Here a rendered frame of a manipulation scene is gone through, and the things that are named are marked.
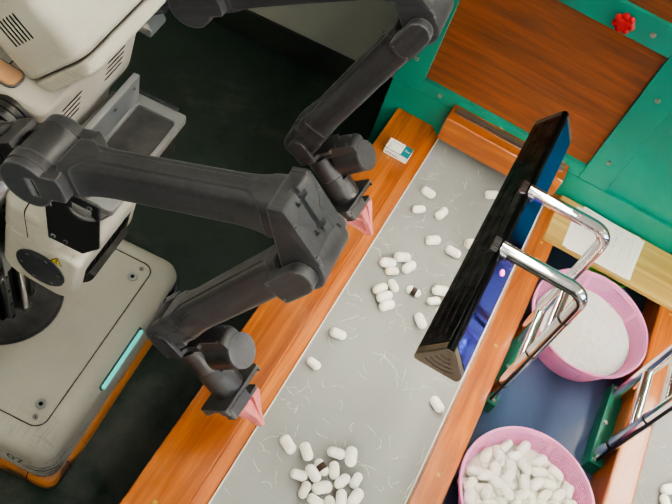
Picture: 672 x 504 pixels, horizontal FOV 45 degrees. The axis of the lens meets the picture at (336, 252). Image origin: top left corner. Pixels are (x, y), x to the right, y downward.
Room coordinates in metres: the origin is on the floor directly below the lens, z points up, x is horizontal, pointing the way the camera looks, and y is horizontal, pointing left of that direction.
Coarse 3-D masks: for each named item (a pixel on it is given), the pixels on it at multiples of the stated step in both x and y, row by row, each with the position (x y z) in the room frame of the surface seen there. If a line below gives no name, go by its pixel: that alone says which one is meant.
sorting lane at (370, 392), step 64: (448, 192) 1.30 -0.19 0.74; (384, 256) 1.05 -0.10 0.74; (448, 256) 1.12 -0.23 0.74; (384, 320) 0.90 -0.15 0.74; (320, 384) 0.71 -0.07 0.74; (384, 384) 0.76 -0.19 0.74; (448, 384) 0.82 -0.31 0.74; (256, 448) 0.54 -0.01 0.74; (320, 448) 0.59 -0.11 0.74; (384, 448) 0.64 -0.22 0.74
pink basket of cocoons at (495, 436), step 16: (496, 432) 0.75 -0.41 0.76; (512, 432) 0.76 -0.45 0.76; (528, 432) 0.77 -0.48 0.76; (480, 448) 0.72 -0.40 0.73; (544, 448) 0.77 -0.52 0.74; (560, 448) 0.77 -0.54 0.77; (464, 464) 0.66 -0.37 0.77; (560, 464) 0.75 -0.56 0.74; (576, 464) 0.75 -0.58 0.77; (576, 480) 0.73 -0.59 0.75; (576, 496) 0.70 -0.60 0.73; (592, 496) 0.70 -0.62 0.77
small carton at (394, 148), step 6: (390, 144) 1.32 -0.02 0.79; (396, 144) 1.33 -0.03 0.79; (402, 144) 1.34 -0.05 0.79; (384, 150) 1.31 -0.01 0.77; (390, 150) 1.31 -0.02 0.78; (396, 150) 1.31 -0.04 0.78; (402, 150) 1.32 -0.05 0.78; (408, 150) 1.33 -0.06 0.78; (396, 156) 1.30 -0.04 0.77; (402, 156) 1.30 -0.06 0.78; (408, 156) 1.31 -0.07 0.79; (402, 162) 1.30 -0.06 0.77
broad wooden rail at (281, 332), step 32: (384, 128) 1.39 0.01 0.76; (416, 128) 1.42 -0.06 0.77; (384, 160) 1.29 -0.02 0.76; (416, 160) 1.34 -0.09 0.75; (384, 192) 1.20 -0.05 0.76; (352, 256) 1.00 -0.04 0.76; (320, 288) 0.89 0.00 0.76; (256, 320) 0.77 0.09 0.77; (288, 320) 0.79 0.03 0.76; (320, 320) 0.84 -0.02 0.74; (256, 352) 0.70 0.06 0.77; (288, 352) 0.73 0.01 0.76; (256, 384) 0.64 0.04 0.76; (192, 416) 0.54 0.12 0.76; (224, 416) 0.56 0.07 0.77; (160, 448) 0.47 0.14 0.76; (192, 448) 0.49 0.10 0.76; (224, 448) 0.51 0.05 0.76; (160, 480) 0.42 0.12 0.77; (192, 480) 0.44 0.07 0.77
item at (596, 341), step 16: (592, 304) 1.16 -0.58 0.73; (608, 304) 1.18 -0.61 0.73; (544, 320) 1.07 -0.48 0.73; (576, 320) 1.10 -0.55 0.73; (592, 320) 1.11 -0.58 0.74; (608, 320) 1.14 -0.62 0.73; (560, 336) 1.04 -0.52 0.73; (576, 336) 1.06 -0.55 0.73; (592, 336) 1.08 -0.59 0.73; (608, 336) 1.09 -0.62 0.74; (624, 336) 1.11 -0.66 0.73; (560, 352) 1.00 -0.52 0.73; (576, 352) 1.02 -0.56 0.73; (592, 352) 1.04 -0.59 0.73; (608, 352) 1.05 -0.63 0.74; (624, 352) 1.07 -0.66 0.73; (592, 368) 1.00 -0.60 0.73; (608, 368) 1.01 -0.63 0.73
